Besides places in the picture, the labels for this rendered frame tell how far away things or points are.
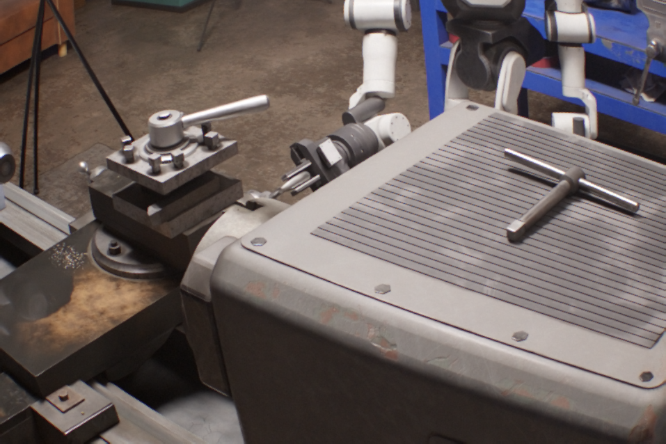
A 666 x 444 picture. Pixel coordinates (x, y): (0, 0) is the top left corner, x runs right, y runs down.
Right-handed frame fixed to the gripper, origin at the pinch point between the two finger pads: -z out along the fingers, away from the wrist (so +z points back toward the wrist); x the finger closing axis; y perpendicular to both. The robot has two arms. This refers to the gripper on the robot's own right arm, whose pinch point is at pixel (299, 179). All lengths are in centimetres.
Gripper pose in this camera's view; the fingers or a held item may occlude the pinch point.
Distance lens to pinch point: 221.7
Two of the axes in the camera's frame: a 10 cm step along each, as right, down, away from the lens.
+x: 5.5, 8.4, -0.2
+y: -5.4, 3.7, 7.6
